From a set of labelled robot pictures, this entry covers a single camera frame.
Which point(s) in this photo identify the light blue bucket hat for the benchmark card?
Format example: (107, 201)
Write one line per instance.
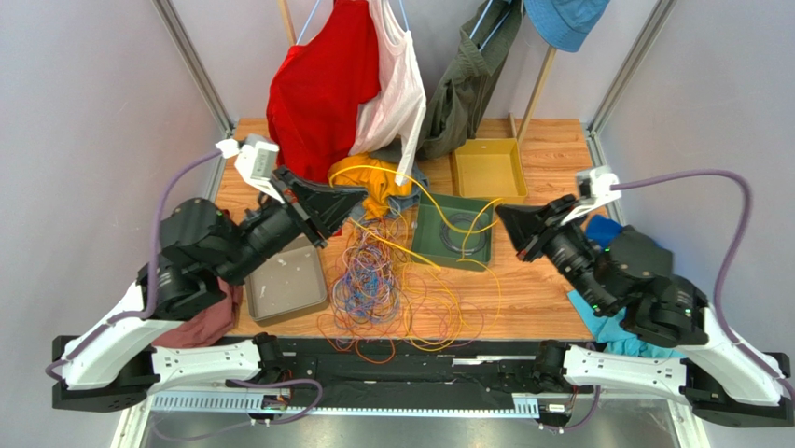
(565, 24)

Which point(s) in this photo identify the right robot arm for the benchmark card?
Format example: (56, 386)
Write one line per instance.
(718, 374)

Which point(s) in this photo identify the grey plastic tray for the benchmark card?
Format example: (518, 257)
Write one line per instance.
(288, 285)

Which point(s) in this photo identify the red hanging shirt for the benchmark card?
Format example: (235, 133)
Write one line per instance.
(317, 91)

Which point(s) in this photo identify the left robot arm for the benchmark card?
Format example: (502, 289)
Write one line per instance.
(194, 249)

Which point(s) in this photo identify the dusty pink cloth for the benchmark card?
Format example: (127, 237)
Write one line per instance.
(209, 325)

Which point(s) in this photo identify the olive green hanging garment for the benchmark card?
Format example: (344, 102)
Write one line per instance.
(458, 104)

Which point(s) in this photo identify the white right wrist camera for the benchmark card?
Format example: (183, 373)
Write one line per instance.
(595, 188)

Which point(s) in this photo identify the yellow crumpled garment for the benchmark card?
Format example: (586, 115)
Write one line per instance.
(377, 177)

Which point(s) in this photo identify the green plastic tray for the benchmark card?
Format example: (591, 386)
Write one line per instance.
(453, 232)

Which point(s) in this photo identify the turquoise cloth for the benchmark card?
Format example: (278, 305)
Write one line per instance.
(608, 332)

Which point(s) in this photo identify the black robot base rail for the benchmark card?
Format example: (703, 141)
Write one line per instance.
(484, 376)

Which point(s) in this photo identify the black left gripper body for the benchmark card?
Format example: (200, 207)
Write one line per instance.
(297, 210)

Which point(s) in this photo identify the white hanging tank top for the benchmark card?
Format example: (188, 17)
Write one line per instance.
(398, 110)

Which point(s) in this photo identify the yellow plastic tray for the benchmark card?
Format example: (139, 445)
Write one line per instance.
(489, 169)

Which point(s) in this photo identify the dark blue cloth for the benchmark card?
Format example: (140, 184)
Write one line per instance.
(603, 230)

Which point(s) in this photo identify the wooden rack pole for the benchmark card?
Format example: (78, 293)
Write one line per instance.
(519, 132)

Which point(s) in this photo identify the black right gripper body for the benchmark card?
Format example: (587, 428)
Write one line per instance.
(538, 229)

